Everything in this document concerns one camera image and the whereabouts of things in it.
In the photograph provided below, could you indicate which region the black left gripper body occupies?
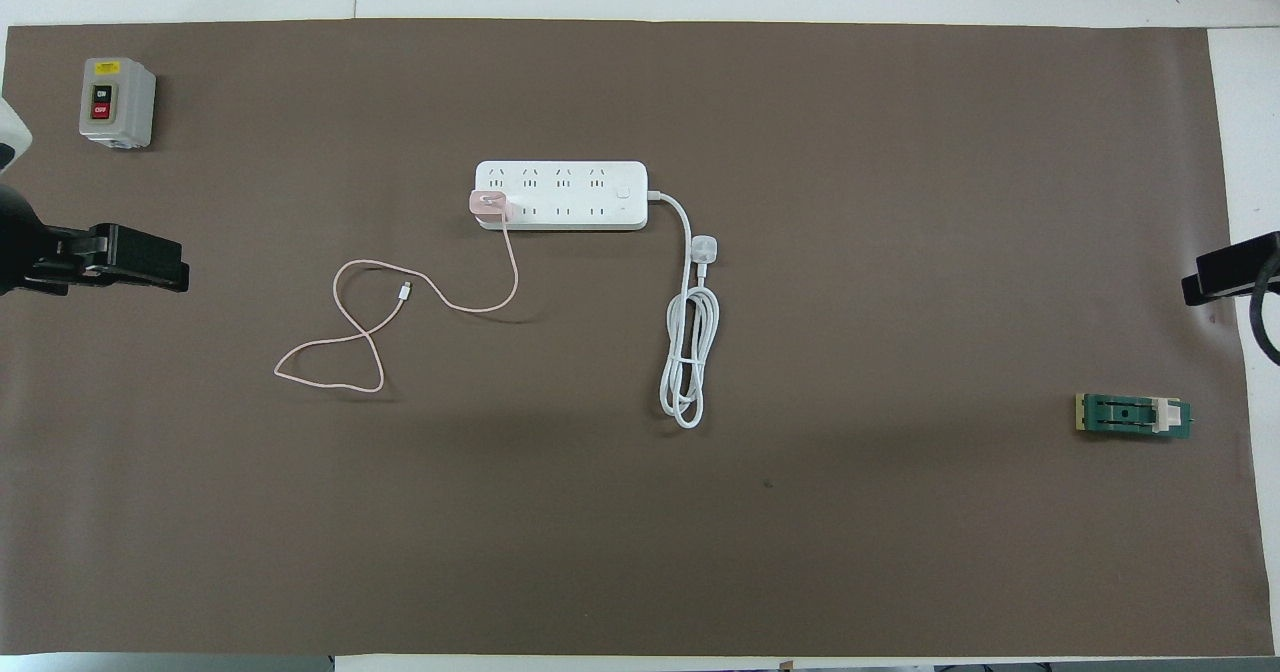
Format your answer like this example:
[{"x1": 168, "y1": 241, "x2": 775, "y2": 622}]
[{"x1": 0, "y1": 184, "x2": 91, "y2": 296}]

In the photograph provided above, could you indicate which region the pink charging cable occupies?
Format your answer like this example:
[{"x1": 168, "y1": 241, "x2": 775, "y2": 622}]
[{"x1": 274, "y1": 214, "x2": 520, "y2": 394}]

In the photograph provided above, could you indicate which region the white power strip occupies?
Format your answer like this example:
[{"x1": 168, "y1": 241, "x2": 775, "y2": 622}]
[{"x1": 473, "y1": 160, "x2": 650, "y2": 232}]

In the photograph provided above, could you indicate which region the green circuit board module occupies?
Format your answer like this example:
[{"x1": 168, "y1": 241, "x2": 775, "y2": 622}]
[{"x1": 1075, "y1": 393, "x2": 1194, "y2": 442}]

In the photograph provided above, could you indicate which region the brown table mat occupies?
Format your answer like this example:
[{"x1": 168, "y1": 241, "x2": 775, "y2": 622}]
[{"x1": 0, "y1": 18, "x2": 1276, "y2": 658}]

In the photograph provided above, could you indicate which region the grey on-off switch box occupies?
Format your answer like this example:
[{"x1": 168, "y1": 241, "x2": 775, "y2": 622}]
[{"x1": 79, "y1": 57, "x2": 157, "y2": 150}]

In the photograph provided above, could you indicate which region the white power strip cord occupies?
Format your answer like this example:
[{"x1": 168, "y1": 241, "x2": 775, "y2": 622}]
[{"x1": 647, "y1": 190, "x2": 721, "y2": 430}]

